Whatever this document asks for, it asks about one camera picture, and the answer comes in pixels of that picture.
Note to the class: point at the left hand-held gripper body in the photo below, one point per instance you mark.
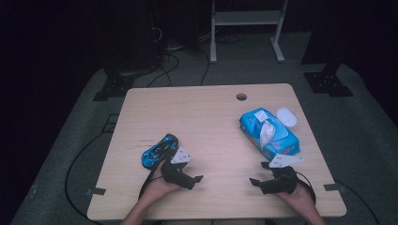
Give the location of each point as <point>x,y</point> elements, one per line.
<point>175,175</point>

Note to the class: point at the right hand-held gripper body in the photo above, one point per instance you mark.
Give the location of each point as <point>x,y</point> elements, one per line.
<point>281,184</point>

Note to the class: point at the blue toy car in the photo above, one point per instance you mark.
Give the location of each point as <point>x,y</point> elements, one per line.
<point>156,151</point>

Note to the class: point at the white wet wipe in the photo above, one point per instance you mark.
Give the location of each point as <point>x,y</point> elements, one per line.
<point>266,134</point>

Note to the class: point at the blue wet wipes packet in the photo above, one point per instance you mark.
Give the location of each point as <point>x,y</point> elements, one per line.
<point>250,125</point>

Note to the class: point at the person's right hand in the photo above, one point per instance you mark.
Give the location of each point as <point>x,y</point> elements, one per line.
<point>300,197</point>

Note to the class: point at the person's left hand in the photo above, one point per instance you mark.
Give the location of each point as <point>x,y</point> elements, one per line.
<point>156,189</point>

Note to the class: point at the black tape strip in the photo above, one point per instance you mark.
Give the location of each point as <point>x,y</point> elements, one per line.
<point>95,191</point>
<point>334,187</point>

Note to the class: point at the black stand base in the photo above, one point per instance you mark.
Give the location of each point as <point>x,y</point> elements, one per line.
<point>115,87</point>
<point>327,83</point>

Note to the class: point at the white metal stand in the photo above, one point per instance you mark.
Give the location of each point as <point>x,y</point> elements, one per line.
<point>247,18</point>

